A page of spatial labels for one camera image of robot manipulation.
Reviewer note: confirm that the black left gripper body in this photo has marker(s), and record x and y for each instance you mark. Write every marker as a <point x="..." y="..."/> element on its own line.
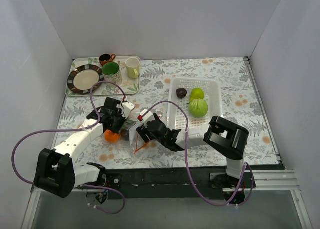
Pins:
<point x="117" y="124"/>

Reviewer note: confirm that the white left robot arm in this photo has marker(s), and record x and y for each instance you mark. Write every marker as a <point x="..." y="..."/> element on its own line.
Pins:
<point x="55" y="171"/>

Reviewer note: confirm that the fake green cabbage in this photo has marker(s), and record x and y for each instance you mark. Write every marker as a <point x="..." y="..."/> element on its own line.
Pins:
<point x="198" y="108"/>

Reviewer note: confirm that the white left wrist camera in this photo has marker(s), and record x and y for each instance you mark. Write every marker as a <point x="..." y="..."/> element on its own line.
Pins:
<point x="127" y="108"/>

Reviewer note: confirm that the small brown orange cup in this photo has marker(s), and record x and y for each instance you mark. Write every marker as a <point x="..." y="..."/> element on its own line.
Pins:
<point x="106" y="58"/>

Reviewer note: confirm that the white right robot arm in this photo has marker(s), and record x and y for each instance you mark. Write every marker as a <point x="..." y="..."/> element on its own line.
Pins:
<point x="224" y="136"/>

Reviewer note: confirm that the fake green lime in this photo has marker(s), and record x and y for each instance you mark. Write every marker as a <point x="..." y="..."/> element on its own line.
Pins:
<point x="197" y="93"/>

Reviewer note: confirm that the fake dark purple plum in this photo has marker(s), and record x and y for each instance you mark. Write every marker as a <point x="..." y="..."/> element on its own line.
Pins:
<point x="181" y="93"/>

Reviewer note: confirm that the pale yellow mug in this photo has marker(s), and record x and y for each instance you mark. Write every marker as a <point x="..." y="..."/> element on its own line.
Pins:
<point x="133" y="66"/>

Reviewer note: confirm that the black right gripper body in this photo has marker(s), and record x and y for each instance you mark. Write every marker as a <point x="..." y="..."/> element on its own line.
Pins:
<point x="144" y="132"/>

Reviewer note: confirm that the floral serving tray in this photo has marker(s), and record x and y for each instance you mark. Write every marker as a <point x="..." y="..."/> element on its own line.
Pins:
<point x="129" y="85"/>

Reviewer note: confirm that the clear zip top bag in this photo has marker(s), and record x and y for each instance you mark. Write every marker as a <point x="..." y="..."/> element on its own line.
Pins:
<point x="136" y="141"/>

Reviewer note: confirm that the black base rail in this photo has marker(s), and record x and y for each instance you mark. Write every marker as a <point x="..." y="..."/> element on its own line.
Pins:
<point x="162" y="183"/>

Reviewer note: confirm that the green floral mug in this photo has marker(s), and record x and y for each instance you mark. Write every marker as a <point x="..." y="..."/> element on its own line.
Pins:
<point x="112" y="74"/>

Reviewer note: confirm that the brown striped plate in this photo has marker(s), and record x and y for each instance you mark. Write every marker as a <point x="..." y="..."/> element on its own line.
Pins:
<point x="81" y="80"/>

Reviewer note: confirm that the white plastic basket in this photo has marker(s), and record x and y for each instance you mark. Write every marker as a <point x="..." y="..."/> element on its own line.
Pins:
<point x="179" y="117"/>

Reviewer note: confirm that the fake orange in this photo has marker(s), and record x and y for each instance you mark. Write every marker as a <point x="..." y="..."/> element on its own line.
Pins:
<point x="111" y="137"/>

